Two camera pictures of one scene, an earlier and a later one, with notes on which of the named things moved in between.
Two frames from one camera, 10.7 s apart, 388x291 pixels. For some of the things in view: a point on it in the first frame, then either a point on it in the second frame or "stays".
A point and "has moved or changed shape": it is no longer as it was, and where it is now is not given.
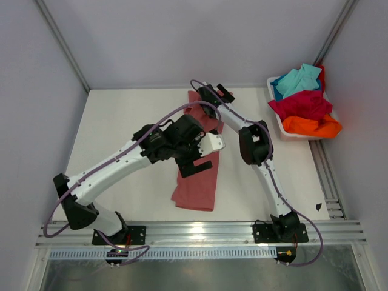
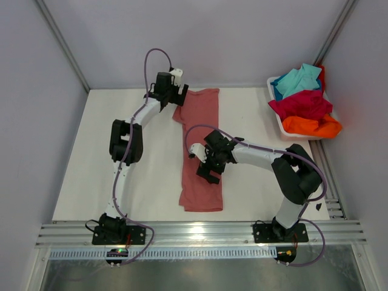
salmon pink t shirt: [199, 190] has moved or changed shape
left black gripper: [187, 167] -> [178, 99]
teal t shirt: [304, 79] stays
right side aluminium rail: [334, 204] stays
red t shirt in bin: [322, 76] stays
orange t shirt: [327, 127] stays
